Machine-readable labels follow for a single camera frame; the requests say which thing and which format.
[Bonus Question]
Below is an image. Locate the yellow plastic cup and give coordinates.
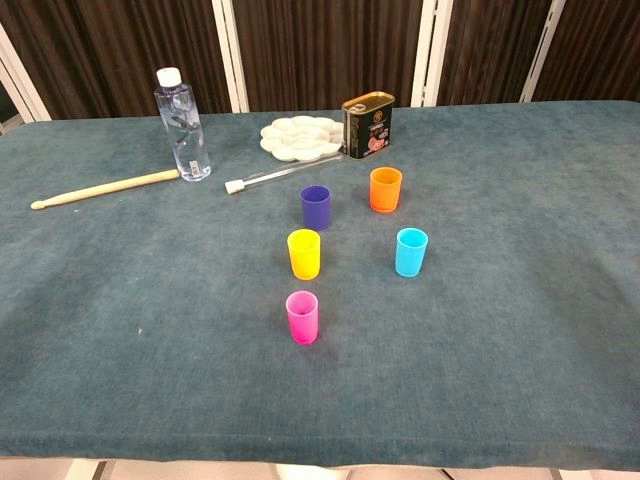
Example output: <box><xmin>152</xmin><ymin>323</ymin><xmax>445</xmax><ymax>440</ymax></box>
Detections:
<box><xmin>286</xmin><ymin>228</ymin><xmax>322</xmax><ymax>281</ymax></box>

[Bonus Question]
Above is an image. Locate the purple plastic cup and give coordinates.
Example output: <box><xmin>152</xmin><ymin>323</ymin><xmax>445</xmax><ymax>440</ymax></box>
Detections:
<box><xmin>299</xmin><ymin>184</ymin><xmax>333</xmax><ymax>232</ymax></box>

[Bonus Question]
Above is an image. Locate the pink plastic cup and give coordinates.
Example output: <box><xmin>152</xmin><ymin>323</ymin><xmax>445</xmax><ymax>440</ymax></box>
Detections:
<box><xmin>285</xmin><ymin>290</ymin><xmax>320</xmax><ymax>346</ymax></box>

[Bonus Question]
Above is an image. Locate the blue plastic cup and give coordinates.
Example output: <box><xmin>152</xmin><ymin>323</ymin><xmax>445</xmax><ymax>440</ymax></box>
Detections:
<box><xmin>394</xmin><ymin>227</ymin><xmax>430</xmax><ymax>279</ymax></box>

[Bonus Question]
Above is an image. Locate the orange plastic cup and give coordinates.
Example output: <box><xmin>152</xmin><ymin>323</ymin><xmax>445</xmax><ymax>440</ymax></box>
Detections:
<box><xmin>368</xmin><ymin>166</ymin><xmax>404</xmax><ymax>214</ymax></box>

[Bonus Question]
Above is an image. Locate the white flower paint palette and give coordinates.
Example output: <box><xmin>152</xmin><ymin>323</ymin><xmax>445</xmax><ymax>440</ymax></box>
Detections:
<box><xmin>259</xmin><ymin>115</ymin><xmax>346</xmax><ymax>163</ymax></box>

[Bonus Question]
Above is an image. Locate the glass test tube white stopper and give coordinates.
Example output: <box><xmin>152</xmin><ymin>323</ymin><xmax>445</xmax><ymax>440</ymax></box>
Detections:
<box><xmin>224</xmin><ymin>154</ymin><xmax>345</xmax><ymax>196</ymax></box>

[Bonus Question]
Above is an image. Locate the gold black luncheon meat can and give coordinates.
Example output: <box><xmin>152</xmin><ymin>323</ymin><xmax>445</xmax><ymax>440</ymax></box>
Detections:
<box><xmin>341</xmin><ymin>90</ymin><xmax>396</xmax><ymax>161</ymax></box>

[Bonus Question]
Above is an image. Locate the clear plastic water bottle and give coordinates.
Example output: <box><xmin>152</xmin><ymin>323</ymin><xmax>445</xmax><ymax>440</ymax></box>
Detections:
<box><xmin>153</xmin><ymin>66</ymin><xmax>212</xmax><ymax>183</ymax></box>

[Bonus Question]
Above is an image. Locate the teal table cloth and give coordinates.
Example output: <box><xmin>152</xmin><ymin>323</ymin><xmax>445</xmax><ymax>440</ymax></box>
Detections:
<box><xmin>0</xmin><ymin>99</ymin><xmax>640</xmax><ymax>471</ymax></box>

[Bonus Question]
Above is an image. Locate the wooden drumstick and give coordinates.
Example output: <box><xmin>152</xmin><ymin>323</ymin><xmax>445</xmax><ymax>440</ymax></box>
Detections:
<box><xmin>30</xmin><ymin>168</ymin><xmax>181</xmax><ymax>211</ymax></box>

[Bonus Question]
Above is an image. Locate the white partition frame post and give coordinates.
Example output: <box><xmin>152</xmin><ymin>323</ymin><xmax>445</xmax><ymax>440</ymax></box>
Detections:
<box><xmin>0</xmin><ymin>22</ymin><xmax>51</xmax><ymax>124</ymax></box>
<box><xmin>518</xmin><ymin>0</ymin><xmax>568</xmax><ymax>104</ymax></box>
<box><xmin>210</xmin><ymin>0</ymin><xmax>250</xmax><ymax>114</ymax></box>
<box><xmin>409</xmin><ymin>0</ymin><xmax>454</xmax><ymax>108</ymax></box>

